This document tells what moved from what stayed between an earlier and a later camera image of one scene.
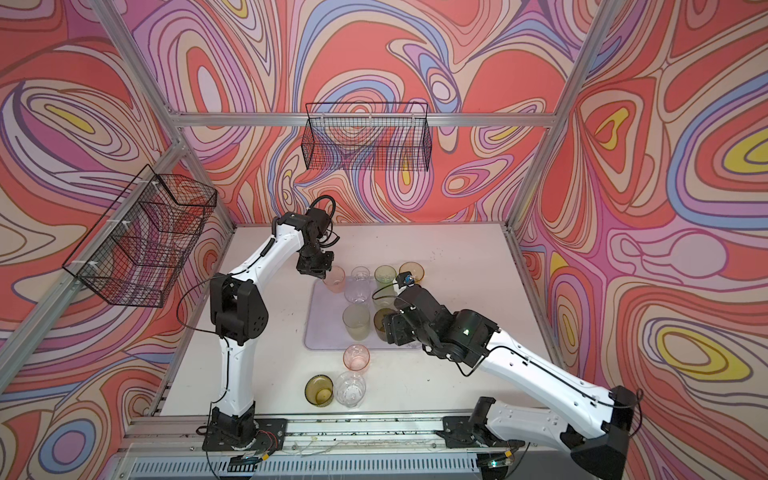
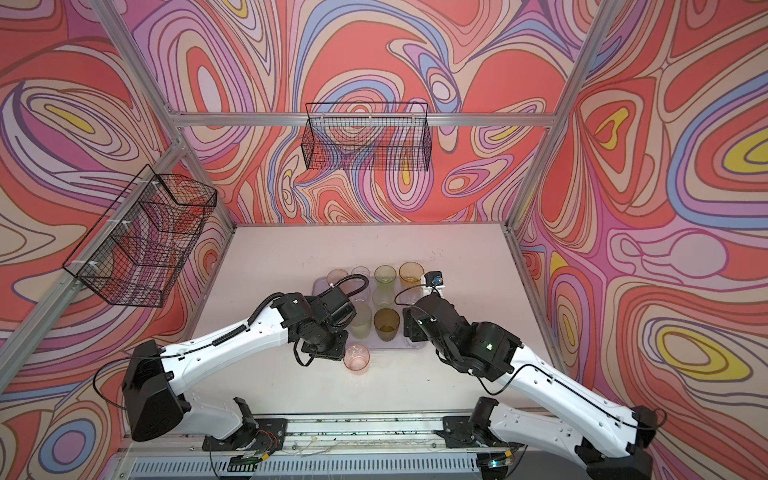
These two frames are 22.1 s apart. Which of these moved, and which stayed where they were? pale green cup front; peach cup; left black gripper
Moved: left black gripper
Stayed: pale green cup front; peach cup
